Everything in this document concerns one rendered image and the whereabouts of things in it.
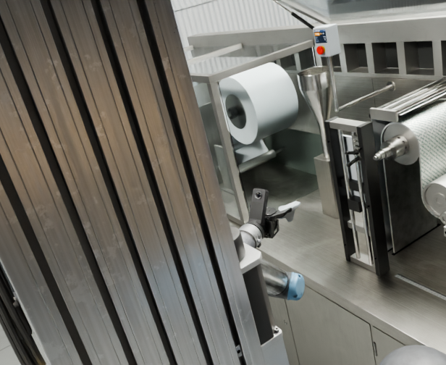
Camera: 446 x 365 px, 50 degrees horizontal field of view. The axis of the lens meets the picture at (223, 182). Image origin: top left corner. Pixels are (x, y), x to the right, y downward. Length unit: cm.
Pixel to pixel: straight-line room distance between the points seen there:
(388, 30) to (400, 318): 103
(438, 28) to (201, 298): 142
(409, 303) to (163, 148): 122
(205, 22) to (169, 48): 381
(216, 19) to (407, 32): 269
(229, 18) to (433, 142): 310
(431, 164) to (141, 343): 122
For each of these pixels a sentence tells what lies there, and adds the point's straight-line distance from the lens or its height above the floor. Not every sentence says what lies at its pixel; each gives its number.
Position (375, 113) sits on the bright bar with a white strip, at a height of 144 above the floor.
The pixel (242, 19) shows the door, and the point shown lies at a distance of 453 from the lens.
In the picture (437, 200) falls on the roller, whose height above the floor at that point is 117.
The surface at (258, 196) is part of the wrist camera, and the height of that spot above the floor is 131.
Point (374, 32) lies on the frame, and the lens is 201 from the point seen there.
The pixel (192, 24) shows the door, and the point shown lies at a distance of 427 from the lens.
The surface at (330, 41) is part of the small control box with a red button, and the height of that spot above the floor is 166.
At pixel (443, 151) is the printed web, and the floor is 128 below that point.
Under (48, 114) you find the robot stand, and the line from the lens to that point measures 49.
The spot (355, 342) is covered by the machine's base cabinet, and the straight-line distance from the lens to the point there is 182.
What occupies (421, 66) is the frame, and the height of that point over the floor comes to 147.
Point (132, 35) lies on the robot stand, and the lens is 51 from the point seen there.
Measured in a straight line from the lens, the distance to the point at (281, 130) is 220.
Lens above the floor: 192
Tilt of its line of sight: 22 degrees down
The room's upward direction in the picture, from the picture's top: 14 degrees counter-clockwise
